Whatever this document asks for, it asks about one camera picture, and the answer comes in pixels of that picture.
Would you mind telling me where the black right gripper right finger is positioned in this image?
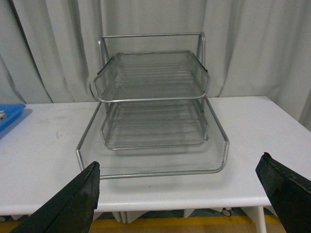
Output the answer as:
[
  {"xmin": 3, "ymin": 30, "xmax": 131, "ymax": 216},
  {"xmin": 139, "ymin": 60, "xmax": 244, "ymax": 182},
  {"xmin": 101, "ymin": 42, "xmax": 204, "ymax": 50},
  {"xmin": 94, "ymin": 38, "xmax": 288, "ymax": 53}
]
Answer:
[{"xmin": 255, "ymin": 152, "xmax": 311, "ymax": 233}]

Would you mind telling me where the white curtain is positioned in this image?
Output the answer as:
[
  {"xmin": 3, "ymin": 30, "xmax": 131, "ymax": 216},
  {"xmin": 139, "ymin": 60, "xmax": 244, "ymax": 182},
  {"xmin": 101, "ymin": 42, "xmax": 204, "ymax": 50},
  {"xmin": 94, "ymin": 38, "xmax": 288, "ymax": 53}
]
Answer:
[{"xmin": 0, "ymin": 0, "xmax": 311, "ymax": 128}]

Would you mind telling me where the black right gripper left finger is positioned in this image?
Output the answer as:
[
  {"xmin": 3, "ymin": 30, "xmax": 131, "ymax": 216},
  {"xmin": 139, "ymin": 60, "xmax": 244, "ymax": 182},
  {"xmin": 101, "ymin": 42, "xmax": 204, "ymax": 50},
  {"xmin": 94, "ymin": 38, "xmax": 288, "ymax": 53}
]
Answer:
[{"xmin": 11, "ymin": 161, "xmax": 100, "ymax": 233}]

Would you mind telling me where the grey caster wheel right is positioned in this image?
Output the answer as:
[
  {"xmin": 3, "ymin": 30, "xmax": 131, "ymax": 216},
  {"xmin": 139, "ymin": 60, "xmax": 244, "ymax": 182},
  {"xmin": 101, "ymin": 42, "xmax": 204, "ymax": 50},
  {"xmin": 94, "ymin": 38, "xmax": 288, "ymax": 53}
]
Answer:
[{"xmin": 221, "ymin": 207, "xmax": 232, "ymax": 216}]

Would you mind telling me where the white circuit breaker block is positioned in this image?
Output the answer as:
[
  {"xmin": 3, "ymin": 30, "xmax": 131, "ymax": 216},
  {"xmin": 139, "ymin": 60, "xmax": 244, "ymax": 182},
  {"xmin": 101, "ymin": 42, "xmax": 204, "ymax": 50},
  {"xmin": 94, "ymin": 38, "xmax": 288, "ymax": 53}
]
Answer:
[{"xmin": 0, "ymin": 110, "xmax": 7, "ymax": 122}]

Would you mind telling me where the white table leg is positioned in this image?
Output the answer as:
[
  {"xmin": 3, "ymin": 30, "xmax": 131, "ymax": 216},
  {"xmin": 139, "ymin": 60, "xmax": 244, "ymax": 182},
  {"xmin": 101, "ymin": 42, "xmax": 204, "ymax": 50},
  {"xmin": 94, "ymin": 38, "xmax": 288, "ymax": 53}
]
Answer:
[{"xmin": 255, "ymin": 206, "xmax": 267, "ymax": 233}]

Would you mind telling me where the blue plastic tray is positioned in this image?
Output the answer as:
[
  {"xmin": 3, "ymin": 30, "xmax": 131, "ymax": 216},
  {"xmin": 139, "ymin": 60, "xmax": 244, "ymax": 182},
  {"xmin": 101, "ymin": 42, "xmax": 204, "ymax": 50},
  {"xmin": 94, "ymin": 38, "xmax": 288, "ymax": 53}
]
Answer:
[{"xmin": 0, "ymin": 104, "xmax": 26, "ymax": 139}]

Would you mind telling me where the silver mesh tiered rack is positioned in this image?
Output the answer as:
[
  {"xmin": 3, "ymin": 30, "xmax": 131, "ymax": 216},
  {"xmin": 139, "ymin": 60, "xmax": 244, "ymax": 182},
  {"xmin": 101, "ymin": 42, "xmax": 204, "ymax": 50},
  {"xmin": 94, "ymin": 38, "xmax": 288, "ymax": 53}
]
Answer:
[{"xmin": 76, "ymin": 32, "xmax": 229, "ymax": 179}]

